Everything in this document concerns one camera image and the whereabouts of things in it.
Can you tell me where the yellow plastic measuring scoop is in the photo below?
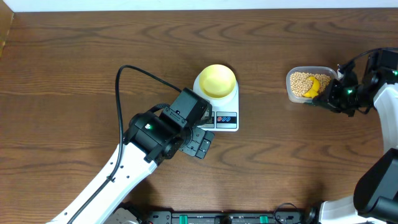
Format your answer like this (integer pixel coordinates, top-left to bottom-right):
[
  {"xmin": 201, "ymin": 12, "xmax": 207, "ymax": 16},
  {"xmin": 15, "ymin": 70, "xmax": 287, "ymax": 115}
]
[{"xmin": 303, "ymin": 77, "xmax": 320, "ymax": 98}]

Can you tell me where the yellow plastic bowl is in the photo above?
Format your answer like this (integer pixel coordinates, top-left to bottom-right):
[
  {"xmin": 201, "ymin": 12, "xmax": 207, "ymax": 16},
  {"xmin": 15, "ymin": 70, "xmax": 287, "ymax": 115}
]
[{"xmin": 198, "ymin": 64, "xmax": 236, "ymax": 99}]

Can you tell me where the clear plastic container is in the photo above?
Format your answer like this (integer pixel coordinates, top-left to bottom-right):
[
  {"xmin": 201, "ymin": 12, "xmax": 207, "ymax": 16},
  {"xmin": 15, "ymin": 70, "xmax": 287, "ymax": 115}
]
[{"xmin": 286, "ymin": 66, "xmax": 338, "ymax": 103}]

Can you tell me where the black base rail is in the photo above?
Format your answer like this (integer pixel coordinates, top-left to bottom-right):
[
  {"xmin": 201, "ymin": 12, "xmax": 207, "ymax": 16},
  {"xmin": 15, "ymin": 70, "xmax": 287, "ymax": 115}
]
[{"xmin": 111, "ymin": 202, "xmax": 312, "ymax": 224}]

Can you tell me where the white digital kitchen scale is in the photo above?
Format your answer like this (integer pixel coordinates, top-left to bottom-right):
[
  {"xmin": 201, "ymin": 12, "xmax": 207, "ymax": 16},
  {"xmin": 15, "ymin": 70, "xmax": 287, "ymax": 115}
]
[{"xmin": 193, "ymin": 72, "xmax": 239, "ymax": 132}]

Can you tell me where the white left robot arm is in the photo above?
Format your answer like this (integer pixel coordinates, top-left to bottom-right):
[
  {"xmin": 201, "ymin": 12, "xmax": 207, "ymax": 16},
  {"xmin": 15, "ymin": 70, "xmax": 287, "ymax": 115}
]
[{"xmin": 51, "ymin": 88, "xmax": 214, "ymax": 223}]

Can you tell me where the brown cardboard sheet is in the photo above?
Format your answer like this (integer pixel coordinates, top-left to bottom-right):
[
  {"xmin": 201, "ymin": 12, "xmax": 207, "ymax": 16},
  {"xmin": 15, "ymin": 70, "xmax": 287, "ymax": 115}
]
[{"xmin": 0, "ymin": 0, "xmax": 14, "ymax": 55}]

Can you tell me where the soybeans pile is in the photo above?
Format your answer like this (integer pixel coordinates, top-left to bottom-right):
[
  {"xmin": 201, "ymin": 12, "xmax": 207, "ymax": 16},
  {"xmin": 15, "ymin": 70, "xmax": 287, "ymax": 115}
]
[{"xmin": 290, "ymin": 72, "xmax": 331, "ymax": 98}]

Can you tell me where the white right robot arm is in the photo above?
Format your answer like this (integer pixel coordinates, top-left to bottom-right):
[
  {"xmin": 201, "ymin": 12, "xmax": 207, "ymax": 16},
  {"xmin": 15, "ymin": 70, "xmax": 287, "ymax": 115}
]
[{"xmin": 312, "ymin": 47, "xmax": 397, "ymax": 224}]

